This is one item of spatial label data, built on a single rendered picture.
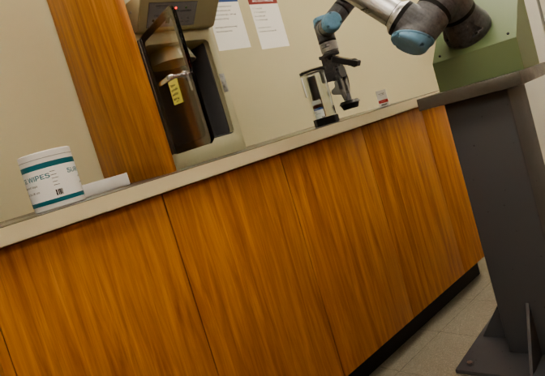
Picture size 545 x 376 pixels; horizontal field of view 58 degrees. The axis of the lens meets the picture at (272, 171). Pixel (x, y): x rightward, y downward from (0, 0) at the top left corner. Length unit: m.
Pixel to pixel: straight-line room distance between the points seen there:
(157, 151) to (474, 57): 1.04
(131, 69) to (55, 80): 0.51
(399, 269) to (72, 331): 1.26
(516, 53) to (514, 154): 0.30
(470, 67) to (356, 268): 0.79
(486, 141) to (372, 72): 1.70
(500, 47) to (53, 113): 1.56
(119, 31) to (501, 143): 1.24
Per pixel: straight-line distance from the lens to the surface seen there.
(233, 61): 2.50
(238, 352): 1.50
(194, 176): 1.36
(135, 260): 1.30
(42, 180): 1.35
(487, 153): 1.71
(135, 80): 1.61
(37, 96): 2.02
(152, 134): 1.59
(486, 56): 1.70
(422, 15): 1.60
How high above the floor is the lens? 0.97
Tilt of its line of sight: 4 degrees down
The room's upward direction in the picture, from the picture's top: 16 degrees counter-clockwise
